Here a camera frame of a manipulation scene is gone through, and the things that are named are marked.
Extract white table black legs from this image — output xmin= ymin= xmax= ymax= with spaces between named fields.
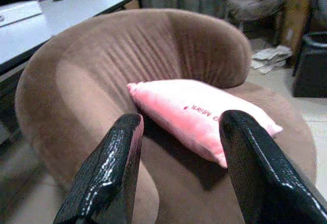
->
xmin=0 ymin=0 xmax=150 ymax=87

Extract brown round plush sofa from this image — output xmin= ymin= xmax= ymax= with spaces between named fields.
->
xmin=14 ymin=8 xmax=319 ymax=224

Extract crumpled white papers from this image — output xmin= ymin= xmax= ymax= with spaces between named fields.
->
xmin=251 ymin=45 xmax=293 ymax=74

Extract black waste bin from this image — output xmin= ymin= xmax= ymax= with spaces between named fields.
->
xmin=292 ymin=31 xmax=327 ymax=98

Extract pink square pillow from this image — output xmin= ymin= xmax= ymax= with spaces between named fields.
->
xmin=127 ymin=79 xmax=284 ymax=169

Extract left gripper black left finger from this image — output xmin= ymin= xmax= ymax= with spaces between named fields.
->
xmin=53 ymin=113 xmax=145 ymax=224

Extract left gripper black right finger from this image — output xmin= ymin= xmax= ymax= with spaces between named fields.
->
xmin=219 ymin=110 xmax=327 ymax=224

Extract white lettered board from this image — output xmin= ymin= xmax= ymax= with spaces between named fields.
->
xmin=0 ymin=1 xmax=43 ymax=28

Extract grey upholstered chair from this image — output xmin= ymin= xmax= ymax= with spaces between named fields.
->
xmin=227 ymin=0 xmax=287 ymax=46

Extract brown wooden board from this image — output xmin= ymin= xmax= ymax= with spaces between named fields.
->
xmin=279 ymin=0 xmax=311 ymax=66

